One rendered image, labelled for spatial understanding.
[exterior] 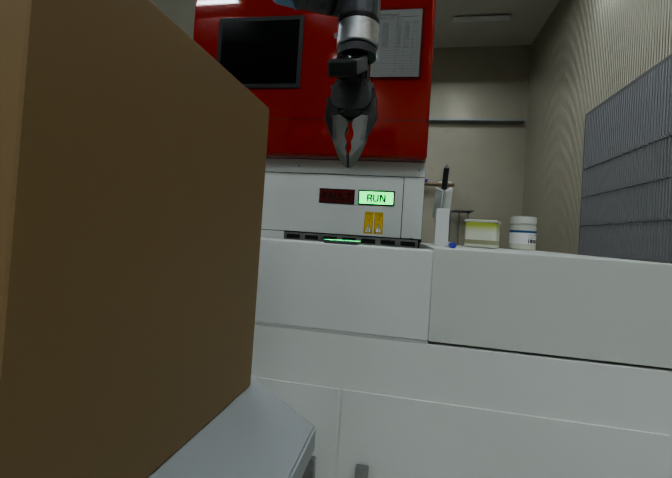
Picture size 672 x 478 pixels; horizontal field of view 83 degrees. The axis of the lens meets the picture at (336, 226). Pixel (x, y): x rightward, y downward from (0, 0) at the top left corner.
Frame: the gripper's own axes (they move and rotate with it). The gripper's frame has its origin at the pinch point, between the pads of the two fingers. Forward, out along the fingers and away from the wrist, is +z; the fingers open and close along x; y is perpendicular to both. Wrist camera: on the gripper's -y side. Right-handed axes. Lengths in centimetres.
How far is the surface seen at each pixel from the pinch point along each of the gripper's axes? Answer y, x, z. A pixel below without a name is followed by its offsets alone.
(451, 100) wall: 958, -105, -352
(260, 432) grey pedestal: -36.6, -0.6, 28.7
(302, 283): -4.0, 5.5, 21.5
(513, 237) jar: 52, -41, 11
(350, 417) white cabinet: -4.3, -3.8, 41.8
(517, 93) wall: 956, -265, -370
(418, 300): -4.0, -13.2, 22.5
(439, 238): 23.4, -18.1, 12.5
